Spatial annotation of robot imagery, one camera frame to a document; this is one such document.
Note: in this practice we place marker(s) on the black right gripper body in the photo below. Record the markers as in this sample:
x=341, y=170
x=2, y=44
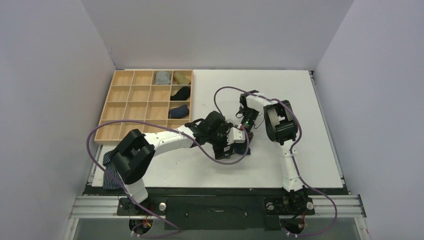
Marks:
x=244, y=117

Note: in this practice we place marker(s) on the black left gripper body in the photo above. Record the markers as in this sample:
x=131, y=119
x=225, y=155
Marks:
x=219, y=140

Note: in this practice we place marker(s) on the navy white-trimmed bear underwear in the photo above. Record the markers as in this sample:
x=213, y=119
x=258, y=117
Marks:
x=242, y=148

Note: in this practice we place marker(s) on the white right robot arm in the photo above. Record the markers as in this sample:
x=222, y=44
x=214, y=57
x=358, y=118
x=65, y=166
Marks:
x=281, y=128

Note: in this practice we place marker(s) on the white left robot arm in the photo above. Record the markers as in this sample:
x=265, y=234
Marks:
x=133, y=155

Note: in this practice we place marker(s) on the navy rolled underwear in tray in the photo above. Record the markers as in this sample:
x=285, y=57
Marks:
x=179, y=112

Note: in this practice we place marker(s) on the black rolled underwear in tray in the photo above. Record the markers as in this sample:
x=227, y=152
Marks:
x=182, y=94

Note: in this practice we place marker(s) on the olive rolled underwear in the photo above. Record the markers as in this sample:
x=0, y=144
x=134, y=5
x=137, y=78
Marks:
x=180, y=79

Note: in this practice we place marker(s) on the grey striped rolled underwear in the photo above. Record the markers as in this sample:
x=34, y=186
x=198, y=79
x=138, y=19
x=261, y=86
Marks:
x=162, y=78

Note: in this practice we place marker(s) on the navy striped crumpled underwear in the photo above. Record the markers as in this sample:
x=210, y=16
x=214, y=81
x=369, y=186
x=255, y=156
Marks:
x=111, y=181

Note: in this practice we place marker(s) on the wooden compartment organizer tray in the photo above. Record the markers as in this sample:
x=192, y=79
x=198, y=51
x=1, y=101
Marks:
x=133, y=96

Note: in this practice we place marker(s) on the aluminium rail base frame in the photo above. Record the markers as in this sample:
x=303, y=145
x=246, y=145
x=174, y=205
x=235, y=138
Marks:
x=222, y=209

